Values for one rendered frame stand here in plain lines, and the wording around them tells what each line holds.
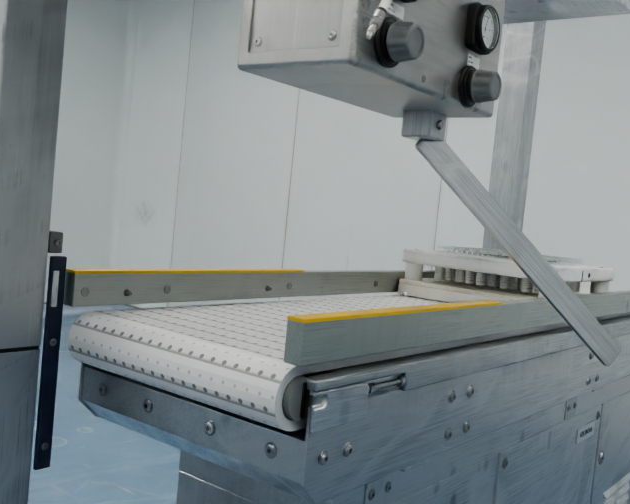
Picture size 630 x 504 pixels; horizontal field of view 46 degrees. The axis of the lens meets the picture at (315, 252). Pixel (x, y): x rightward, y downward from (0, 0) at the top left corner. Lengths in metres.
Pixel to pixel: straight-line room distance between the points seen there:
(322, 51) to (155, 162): 5.73
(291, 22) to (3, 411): 0.42
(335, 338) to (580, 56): 3.73
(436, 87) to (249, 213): 4.82
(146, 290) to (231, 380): 0.23
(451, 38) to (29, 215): 0.39
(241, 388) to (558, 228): 3.62
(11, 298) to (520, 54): 1.17
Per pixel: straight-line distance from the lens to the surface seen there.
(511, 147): 1.57
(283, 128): 5.23
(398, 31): 0.51
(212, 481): 0.78
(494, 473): 1.03
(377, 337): 0.60
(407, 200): 4.55
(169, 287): 0.79
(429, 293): 1.12
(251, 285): 0.88
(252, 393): 0.55
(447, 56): 0.60
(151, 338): 0.64
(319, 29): 0.52
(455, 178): 0.68
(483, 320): 0.78
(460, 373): 0.75
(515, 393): 0.90
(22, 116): 0.70
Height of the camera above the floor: 1.02
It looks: 3 degrees down
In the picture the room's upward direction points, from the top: 6 degrees clockwise
